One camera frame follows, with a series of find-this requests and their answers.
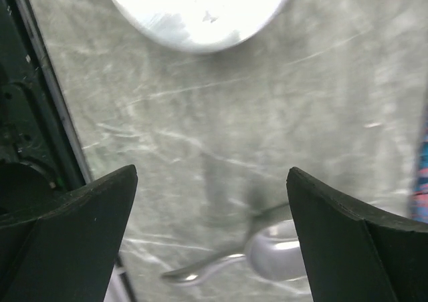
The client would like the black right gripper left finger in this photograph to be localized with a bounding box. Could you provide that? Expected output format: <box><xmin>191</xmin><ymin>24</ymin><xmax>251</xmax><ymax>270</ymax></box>
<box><xmin>1</xmin><ymin>164</ymin><xmax>138</xmax><ymax>301</ymax></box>

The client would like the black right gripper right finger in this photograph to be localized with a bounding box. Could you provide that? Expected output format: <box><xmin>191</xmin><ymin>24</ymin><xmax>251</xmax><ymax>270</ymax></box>
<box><xmin>286</xmin><ymin>167</ymin><xmax>427</xmax><ymax>301</ymax></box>

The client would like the metal scoop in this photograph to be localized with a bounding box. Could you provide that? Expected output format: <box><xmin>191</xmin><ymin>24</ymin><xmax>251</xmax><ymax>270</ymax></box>
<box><xmin>160</xmin><ymin>203</ymin><xmax>306</xmax><ymax>286</ymax></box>

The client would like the clear round lid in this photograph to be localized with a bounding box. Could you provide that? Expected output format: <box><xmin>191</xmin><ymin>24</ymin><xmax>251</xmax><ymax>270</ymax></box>
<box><xmin>112</xmin><ymin>0</ymin><xmax>288</xmax><ymax>54</ymax></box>

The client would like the patterned cloth placemat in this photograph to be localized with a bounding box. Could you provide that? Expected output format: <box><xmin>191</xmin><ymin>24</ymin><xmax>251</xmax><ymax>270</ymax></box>
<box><xmin>409</xmin><ymin>112</ymin><xmax>427</xmax><ymax>223</ymax></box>

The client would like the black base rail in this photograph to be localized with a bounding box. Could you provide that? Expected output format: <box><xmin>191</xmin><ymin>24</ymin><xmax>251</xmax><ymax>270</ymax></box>
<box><xmin>1</xmin><ymin>0</ymin><xmax>93</xmax><ymax>214</ymax></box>

